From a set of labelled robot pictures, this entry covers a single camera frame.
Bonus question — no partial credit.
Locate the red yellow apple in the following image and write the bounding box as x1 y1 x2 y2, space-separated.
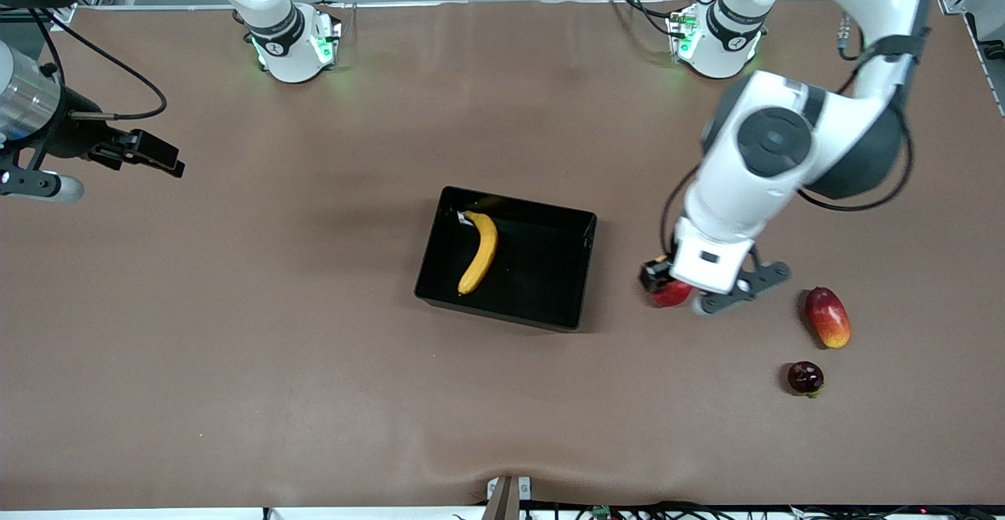
652 280 694 309

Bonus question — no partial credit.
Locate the yellow banana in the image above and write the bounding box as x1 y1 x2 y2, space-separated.
457 211 499 295

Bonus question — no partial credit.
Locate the black plastic box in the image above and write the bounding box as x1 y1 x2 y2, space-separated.
414 185 598 332

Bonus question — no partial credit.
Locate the red yellow mango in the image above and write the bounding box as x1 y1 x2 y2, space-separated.
805 287 852 350

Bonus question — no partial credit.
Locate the dark purple mangosteen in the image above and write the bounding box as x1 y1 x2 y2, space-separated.
788 361 825 399

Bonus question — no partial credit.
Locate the brown table cover mat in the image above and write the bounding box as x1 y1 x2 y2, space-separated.
0 0 1005 509

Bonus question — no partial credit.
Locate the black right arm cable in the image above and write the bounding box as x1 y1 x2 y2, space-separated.
27 5 168 122

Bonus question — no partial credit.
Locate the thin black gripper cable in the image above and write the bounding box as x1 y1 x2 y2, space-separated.
658 165 701 258

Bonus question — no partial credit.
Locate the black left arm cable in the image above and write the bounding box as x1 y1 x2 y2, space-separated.
797 29 918 214

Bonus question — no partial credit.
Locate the aluminium table edge rail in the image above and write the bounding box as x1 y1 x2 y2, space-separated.
962 13 1005 120

